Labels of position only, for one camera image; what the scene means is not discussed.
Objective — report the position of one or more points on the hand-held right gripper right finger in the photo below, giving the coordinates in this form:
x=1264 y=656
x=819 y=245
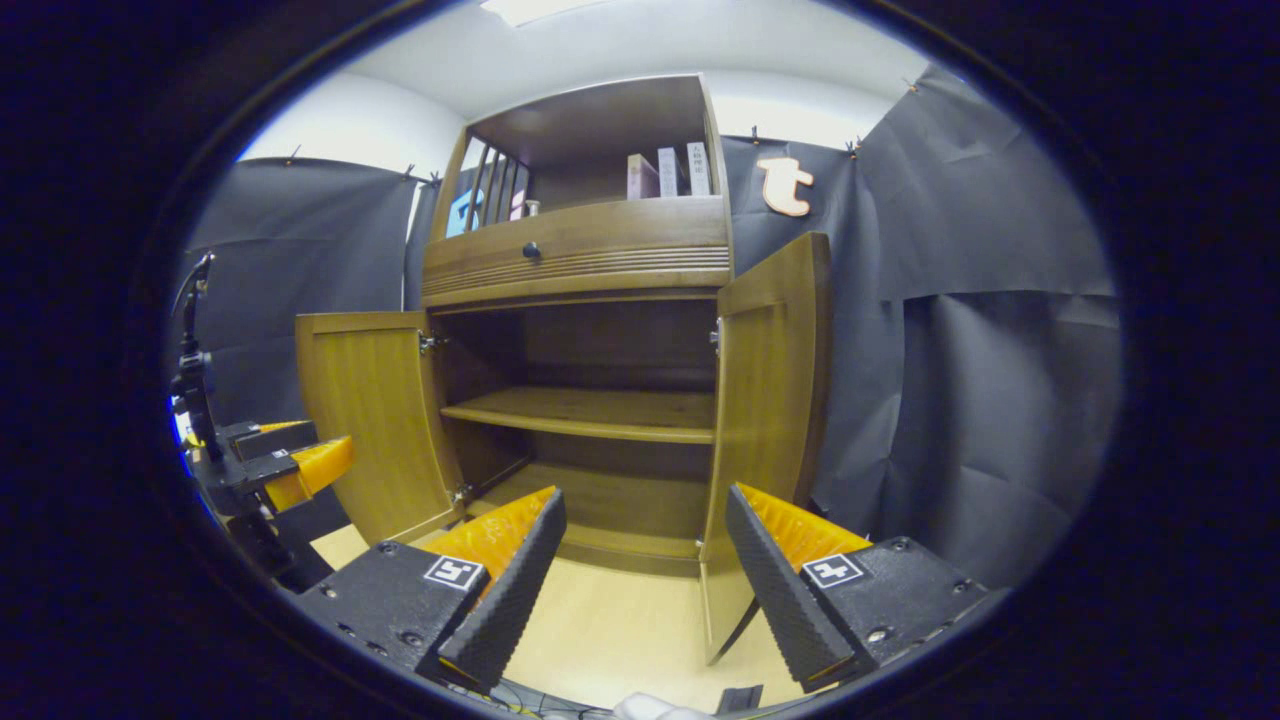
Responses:
x=775 y=590

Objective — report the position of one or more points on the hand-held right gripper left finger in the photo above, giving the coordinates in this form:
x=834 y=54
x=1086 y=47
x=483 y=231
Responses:
x=510 y=590

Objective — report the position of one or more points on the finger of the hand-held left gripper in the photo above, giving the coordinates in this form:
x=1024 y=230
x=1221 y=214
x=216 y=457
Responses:
x=305 y=470
x=270 y=440

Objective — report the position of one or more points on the black backdrop cloth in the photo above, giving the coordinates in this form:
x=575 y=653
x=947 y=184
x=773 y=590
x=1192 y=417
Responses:
x=1000 y=400

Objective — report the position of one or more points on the pale grey shelf book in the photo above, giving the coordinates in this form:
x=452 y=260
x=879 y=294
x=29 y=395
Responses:
x=698 y=170

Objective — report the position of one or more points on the purple shelf book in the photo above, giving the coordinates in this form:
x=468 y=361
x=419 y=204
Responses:
x=668 y=173

